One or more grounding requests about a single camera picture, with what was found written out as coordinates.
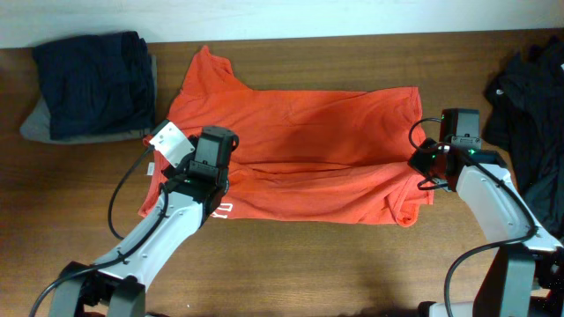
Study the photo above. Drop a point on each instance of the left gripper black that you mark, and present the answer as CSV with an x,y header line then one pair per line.
x,y
171,172

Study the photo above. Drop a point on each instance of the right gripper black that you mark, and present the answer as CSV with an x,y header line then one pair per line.
x,y
417,162

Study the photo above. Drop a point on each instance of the orange red printed t-shirt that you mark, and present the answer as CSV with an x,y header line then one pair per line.
x,y
323,156

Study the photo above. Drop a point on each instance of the navy blue garment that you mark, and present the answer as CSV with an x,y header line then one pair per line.
x,y
127,44

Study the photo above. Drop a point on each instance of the grey garment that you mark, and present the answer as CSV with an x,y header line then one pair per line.
x,y
39,127

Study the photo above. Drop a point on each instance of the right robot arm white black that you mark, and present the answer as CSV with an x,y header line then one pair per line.
x,y
526,275

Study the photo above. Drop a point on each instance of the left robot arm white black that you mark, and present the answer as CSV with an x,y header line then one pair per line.
x,y
120,278

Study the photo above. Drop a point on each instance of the pile of dark clothes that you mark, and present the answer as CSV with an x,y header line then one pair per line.
x,y
527,122

